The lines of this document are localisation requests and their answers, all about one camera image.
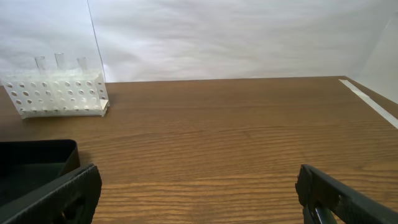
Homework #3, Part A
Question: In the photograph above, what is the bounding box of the white test tube rack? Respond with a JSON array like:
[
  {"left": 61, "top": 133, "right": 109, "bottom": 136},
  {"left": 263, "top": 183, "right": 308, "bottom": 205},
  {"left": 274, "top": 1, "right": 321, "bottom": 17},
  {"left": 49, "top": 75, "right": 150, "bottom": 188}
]
[{"left": 1, "top": 70, "right": 111, "bottom": 120}]

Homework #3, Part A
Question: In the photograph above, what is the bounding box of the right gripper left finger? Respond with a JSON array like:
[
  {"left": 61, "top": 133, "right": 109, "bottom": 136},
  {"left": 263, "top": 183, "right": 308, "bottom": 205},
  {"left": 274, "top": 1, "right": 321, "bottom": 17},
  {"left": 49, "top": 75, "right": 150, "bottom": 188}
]
[{"left": 0, "top": 164, "right": 103, "bottom": 224}]

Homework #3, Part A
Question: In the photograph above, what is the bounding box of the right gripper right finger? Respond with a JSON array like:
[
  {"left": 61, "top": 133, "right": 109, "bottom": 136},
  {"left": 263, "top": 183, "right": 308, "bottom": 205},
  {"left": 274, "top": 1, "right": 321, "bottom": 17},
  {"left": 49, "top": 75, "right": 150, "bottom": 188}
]
[{"left": 295, "top": 164, "right": 398, "bottom": 224}]

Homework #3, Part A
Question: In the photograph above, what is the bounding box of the black tray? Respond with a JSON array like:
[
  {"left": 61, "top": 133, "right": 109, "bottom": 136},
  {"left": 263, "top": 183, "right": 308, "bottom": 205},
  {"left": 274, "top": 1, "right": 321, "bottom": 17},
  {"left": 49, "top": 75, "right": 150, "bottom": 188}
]
[{"left": 0, "top": 139, "right": 81, "bottom": 208}]

